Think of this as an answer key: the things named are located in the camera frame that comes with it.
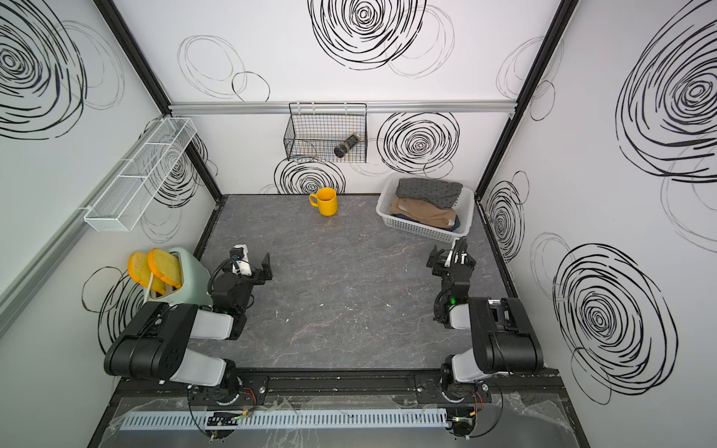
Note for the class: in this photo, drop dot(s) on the white slotted cable duct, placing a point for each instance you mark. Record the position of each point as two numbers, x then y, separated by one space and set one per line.
286 419

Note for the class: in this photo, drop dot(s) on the dark perforated mat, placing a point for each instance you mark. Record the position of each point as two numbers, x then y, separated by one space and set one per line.
442 194

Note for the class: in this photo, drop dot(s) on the left toast slice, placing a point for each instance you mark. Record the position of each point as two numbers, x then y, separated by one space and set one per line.
140 272

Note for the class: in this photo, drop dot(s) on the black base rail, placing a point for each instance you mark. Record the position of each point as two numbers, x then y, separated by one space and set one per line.
266 386

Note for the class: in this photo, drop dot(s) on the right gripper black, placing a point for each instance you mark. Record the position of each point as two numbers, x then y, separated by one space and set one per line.
440 262

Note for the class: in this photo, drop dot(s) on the yellow mug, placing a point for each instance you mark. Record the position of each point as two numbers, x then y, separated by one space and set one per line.
326 200

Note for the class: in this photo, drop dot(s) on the white wire wall shelf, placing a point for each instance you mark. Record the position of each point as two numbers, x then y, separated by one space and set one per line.
158 171

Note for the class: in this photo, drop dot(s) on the white perforated plastic basket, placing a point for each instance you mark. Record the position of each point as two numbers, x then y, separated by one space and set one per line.
464 207

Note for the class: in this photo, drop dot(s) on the dark cylindrical bottle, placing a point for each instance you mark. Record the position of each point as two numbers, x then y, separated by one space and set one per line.
343 147

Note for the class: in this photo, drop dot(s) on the right toast slice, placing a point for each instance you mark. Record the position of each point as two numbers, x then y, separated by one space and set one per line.
166 267

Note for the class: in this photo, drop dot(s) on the toast slice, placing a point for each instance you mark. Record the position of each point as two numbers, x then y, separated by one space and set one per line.
140 272
166 267

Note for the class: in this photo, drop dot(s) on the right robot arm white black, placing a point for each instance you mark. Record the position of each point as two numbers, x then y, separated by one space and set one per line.
503 339

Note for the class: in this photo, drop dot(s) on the tan brown skirt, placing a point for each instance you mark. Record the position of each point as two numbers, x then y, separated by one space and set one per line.
424 212

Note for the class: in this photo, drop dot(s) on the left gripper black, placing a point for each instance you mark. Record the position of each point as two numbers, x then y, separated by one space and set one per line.
257 275

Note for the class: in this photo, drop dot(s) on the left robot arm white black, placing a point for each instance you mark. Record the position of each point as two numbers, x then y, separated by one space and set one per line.
193 304

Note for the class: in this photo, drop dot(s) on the blue denim skirt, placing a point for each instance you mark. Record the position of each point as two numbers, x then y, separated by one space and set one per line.
453 227

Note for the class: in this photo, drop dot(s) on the black wire wall basket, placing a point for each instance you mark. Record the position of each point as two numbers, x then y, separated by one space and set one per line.
314 129

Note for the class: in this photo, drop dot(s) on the mint green toaster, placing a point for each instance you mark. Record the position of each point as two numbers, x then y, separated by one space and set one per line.
195 278

